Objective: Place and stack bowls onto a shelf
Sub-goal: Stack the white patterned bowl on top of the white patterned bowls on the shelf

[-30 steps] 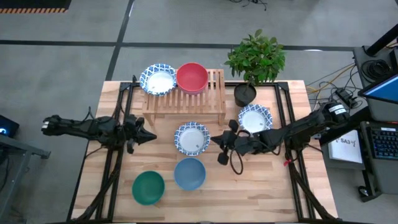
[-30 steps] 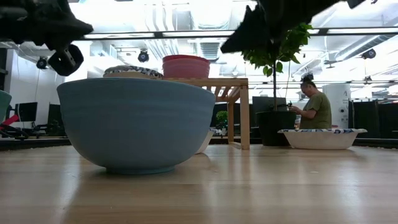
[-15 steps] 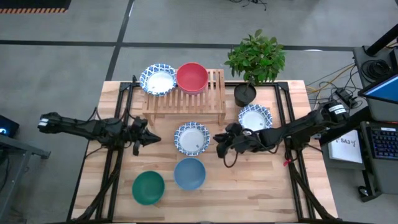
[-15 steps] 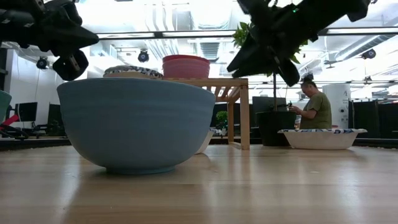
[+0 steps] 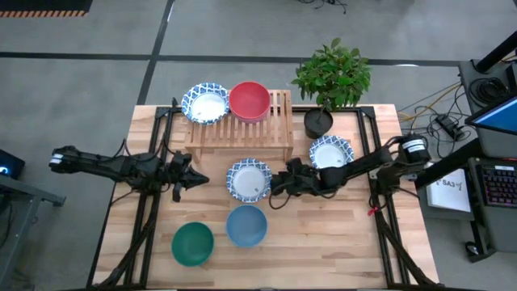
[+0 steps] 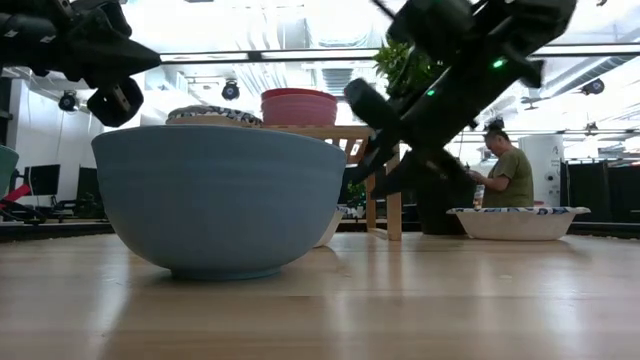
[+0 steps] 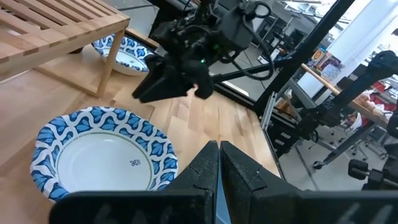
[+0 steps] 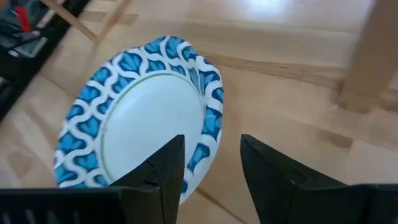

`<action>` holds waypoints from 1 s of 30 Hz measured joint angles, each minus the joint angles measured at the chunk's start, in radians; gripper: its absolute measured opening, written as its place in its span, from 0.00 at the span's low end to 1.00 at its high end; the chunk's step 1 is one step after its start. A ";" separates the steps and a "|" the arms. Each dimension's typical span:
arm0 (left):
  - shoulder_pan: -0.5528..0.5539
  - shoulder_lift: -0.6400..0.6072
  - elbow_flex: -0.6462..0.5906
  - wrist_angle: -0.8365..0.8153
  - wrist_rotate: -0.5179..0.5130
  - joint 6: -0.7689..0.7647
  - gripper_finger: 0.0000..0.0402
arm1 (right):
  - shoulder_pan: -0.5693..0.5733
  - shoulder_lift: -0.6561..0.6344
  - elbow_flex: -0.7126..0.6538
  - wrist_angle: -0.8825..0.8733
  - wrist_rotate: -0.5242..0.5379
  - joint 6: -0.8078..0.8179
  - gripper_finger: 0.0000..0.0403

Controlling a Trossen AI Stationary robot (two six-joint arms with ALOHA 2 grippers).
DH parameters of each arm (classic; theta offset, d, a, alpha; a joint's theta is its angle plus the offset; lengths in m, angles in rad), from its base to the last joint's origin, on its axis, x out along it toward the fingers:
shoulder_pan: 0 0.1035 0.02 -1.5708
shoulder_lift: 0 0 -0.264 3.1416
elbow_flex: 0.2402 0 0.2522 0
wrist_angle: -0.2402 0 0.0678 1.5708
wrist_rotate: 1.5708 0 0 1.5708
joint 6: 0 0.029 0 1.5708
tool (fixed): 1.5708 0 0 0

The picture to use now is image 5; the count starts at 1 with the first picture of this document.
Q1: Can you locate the grey metal stand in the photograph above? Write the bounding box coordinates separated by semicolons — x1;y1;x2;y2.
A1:
0;173;66;280

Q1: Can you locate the green plastic bowl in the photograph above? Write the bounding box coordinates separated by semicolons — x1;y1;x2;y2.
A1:
170;221;216;268

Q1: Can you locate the blue plastic bowl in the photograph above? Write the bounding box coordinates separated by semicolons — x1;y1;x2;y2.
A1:
225;205;269;248

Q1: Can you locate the black mat with hazard stripes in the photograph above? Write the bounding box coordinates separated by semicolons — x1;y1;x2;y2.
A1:
0;0;94;18

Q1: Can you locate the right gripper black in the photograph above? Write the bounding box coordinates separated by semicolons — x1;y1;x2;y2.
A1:
270;158;322;197

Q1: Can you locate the black plant pot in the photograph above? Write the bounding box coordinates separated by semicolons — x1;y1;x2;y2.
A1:
303;108;334;140

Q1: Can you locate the blue patterned paper plate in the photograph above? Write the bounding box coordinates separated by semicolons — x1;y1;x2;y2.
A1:
181;82;230;125
225;158;273;203
309;135;355;170

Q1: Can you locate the pink plastic bowl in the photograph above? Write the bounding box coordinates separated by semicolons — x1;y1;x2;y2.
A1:
232;114;268;124

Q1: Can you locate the green leafy plant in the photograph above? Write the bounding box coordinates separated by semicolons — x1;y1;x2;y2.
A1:
290;37;372;112

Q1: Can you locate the yellow cable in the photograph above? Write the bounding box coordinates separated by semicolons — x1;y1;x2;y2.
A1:
397;82;464;122

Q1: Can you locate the wooden slatted shelf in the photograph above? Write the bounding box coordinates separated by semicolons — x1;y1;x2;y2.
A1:
184;89;295;162

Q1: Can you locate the white paper pad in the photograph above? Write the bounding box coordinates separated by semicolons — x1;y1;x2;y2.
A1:
426;177;472;213

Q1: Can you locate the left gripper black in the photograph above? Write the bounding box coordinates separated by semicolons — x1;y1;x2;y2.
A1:
163;152;210;202

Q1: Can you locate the computer monitor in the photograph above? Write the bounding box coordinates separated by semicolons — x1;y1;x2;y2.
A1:
464;95;517;137

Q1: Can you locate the black power adapter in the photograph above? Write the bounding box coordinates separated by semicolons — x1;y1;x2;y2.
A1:
435;115;458;138

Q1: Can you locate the black backlit keyboard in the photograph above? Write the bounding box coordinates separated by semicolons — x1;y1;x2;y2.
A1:
478;164;517;209

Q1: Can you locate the grey cabinet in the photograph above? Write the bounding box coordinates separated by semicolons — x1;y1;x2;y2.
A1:
458;59;517;122

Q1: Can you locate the black metal post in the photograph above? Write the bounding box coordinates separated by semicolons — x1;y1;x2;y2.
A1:
476;32;517;73

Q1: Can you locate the black device with blue light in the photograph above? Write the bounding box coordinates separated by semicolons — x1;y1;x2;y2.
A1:
0;149;26;179

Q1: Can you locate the coiled black cable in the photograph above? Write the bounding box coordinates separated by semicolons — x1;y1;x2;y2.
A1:
470;76;508;103

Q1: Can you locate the red plastic bowl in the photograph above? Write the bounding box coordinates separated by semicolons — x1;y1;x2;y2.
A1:
229;81;271;121

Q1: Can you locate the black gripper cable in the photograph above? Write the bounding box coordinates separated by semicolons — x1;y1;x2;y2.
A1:
268;189;292;210

